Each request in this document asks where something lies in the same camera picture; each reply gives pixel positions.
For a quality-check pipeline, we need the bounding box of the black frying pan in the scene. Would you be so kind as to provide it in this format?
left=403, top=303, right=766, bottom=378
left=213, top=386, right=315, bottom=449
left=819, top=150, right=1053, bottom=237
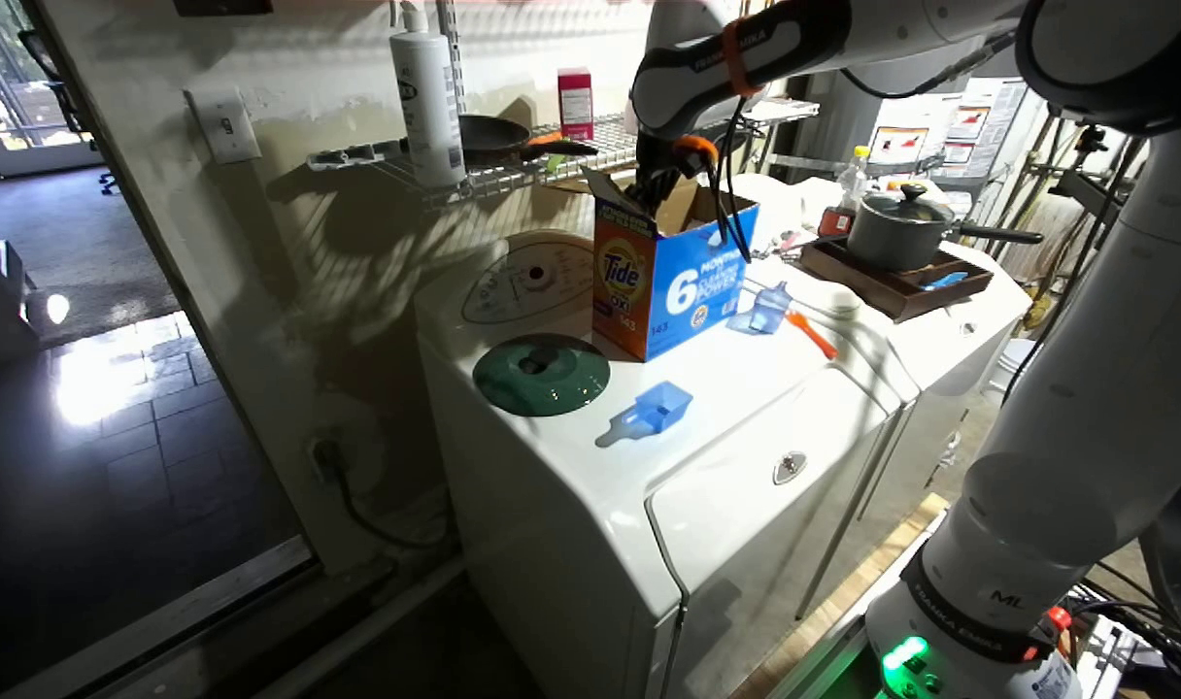
left=456, top=111, right=603, bottom=171

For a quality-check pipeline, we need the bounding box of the blue plastic scoop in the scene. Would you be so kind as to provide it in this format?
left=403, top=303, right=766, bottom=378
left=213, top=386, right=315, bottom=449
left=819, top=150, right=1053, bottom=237
left=591, top=378, right=697, bottom=449

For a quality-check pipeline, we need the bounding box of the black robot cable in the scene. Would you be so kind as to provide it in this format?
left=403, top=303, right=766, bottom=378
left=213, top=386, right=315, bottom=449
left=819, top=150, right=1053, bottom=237
left=707, top=92, right=758, bottom=265

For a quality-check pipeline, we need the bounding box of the green round lid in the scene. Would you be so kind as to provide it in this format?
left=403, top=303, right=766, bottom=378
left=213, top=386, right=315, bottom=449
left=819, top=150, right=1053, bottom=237
left=472, top=330, right=614, bottom=418

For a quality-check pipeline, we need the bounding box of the metal wire basket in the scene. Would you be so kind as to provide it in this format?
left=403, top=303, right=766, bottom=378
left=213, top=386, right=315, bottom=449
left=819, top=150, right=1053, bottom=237
left=306, top=96, right=819, bottom=217

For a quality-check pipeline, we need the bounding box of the tall white bottle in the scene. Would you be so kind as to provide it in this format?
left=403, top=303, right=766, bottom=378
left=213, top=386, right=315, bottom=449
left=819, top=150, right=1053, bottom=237
left=384, top=0, right=472, bottom=195

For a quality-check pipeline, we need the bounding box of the clear plastic bottle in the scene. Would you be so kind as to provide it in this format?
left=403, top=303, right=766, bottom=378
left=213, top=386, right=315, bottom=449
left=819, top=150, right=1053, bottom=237
left=834, top=143, right=876, bottom=200

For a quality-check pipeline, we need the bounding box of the small dark can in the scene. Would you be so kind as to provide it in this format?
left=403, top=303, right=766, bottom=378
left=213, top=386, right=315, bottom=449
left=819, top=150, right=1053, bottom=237
left=817, top=200, right=864, bottom=247

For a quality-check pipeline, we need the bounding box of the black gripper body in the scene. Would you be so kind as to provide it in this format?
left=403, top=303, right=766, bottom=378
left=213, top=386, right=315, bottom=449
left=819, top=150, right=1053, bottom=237
left=635, top=127, right=728, bottom=195

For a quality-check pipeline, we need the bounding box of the open cardboard box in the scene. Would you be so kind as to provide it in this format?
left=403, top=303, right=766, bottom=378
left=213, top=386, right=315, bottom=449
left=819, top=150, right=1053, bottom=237
left=588, top=164, right=763, bottom=365

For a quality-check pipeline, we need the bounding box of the black power cord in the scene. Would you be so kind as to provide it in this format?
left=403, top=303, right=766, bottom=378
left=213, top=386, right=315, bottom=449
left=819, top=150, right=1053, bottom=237
left=306, top=431, right=463, bottom=558

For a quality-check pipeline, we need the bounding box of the white wall outlet plate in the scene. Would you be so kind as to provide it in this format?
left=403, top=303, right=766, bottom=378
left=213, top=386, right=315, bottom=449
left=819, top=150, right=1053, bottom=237
left=183, top=85, right=265, bottom=167

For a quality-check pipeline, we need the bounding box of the orange plastic spoon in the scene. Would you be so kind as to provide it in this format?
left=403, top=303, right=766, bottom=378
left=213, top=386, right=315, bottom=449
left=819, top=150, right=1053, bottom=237
left=785, top=307, right=839, bottom=365

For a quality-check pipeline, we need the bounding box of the blue measuring cup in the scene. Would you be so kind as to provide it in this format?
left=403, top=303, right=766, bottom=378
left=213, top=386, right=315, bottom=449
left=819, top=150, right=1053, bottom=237
left=722, top=285, right=798, bottom=339

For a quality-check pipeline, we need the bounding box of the wooden plank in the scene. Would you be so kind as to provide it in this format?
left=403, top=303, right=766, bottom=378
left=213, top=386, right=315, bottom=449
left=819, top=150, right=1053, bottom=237
left=731, top=488, right=955, bottom=699

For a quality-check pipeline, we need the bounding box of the grey pot with lid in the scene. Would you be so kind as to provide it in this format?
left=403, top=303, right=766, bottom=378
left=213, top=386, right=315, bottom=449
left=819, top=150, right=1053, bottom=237
left=842, top=177, right=1048, bottom=274

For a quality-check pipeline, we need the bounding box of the glass door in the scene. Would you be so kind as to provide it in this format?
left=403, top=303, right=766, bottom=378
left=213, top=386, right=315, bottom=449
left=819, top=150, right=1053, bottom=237
left=0, top=0, right=103, bottom=186

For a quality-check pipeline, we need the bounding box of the white washing machine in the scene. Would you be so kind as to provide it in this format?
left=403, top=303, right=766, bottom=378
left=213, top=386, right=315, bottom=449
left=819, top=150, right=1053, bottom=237
left=413, top=274, right=909, bottom=699

